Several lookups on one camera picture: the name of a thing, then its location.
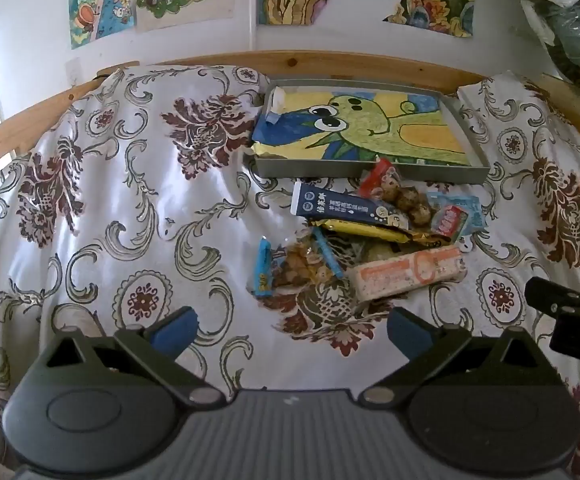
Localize orange white snack bar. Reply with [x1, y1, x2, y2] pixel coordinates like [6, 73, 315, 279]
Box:
[347, 245, 466, 302]

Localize beige green pastry packet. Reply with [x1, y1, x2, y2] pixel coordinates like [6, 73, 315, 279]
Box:
[355, 240, 401, 263]

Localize light blue snack packet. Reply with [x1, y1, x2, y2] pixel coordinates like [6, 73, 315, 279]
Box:
[427, 192, 487, 241]

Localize clear pack of brown balls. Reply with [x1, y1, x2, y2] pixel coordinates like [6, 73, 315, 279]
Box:
[357, 157, 433, 228]

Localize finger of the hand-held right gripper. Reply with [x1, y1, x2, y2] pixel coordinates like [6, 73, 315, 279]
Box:
[525, 276, 580, 318]

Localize yellow snack packet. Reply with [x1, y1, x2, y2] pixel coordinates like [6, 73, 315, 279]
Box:
[312, 221, 466, 251]

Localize grey tray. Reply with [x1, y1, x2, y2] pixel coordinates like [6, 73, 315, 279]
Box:
[242, 79, 492, 186]

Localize green creature painting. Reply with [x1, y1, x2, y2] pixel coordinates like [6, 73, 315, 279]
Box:
[245, 87, 471, 166]

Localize wooden bed frame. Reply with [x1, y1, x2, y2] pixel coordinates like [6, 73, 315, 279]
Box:
[0, 50, 580, 161]

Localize white wall pipe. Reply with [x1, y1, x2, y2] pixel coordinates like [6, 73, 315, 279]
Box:
[246, 0, 262, 55]

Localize clear nut packet blue ends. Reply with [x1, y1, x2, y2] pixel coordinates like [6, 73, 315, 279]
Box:
[252, 227, 356, 298]

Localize small red white packet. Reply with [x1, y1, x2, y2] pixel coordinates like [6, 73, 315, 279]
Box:
[430, 205, 471, 241]

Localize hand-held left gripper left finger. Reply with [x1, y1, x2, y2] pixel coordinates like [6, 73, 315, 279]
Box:
[35, 305, 231, 406]

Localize floral printed blanket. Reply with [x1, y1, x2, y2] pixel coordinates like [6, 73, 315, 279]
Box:
[0, 62, 580, 480]

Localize orange-haired cartoon wall poster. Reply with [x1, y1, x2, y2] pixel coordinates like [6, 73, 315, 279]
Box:
[68, 0, 137, 51]

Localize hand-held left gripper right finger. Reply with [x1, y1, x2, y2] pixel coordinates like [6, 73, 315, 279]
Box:
[357, 307, 556, 406]

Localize dark blue long snack packet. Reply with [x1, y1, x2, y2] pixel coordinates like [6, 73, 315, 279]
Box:
[290, 180, 407, 232]

